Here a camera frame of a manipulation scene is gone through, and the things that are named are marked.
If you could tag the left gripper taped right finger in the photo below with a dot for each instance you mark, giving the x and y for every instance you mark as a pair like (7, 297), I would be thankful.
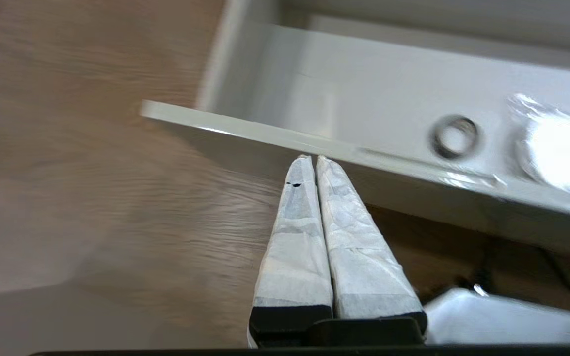
(364, 262)

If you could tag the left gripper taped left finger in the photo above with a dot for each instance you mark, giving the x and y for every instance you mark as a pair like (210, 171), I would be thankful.
(297, 257)

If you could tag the white cabinet drawer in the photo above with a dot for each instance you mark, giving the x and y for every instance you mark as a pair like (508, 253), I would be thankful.
(364, 89)

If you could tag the silver black robot base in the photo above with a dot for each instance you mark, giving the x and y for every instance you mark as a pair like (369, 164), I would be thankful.
(502, 319)

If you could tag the glossy white drawer cabinet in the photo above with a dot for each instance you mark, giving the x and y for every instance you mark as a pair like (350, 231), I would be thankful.
(463, 15)

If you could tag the white slippers in clear bag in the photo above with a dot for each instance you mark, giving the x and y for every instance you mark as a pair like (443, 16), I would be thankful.
(562, 148)

